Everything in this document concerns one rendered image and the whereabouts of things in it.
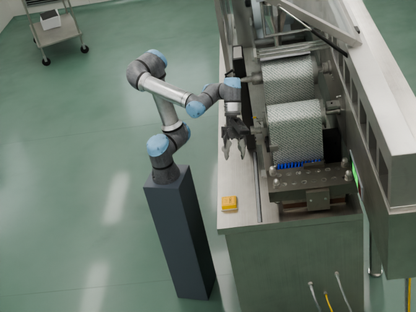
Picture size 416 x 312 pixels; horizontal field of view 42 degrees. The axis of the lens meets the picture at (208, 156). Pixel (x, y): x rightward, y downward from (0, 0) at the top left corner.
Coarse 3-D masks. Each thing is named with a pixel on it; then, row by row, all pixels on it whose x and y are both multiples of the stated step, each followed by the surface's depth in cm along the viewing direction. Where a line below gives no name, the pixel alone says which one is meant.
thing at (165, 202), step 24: (144, 192) 286; (168, 192) 281; (192, 192) 298; (168, 216) 292; (192, 216) 299; (168, 240) 305; (192, 240) 300; (168, 264) 318; (192, 264) 313; (192, 288) 327
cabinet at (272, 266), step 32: (320, 224) 246; (352, 224) 245; (256, 256) 259; (288, 256) 259; (320, 256) 258; (352, 256) 258; (256, 288) 273; (288, 288) 273; (320, 288) 272; (352, 288) 271
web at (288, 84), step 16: (272, 64) 259; (288, 64) 258; (304, 64) 256; (272, 80) 259; (288, 80) 258; (304, 80) 258; (272, 96) 264; (288, 96) 264; (304, 96) 263; (272, 112) 245; (288, 112) 244; (304, 112) 243; (320, 112) 242; (272, 128) 246; (288, 128) 246; (304, 128) 246; (320, 128) 246
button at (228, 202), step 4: (228, 196) 262; (232, 196) 262; (224, 200) 261; (228, 200) 260; (232, 200) 260; (224, 204) 258; (228, 204) 258; (232, 204) 257; (224, 208) 258; (228, 208) 258; (232, 208) 258
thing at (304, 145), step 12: (288, 132) 247; (300, 132) 247; (312, 132) 247; (288, 144) 251; (300, 144) 251; (312, 144) 251; (276, 156) 256; (288, 156) 255; (300, 156) 255; (312, 156) 255
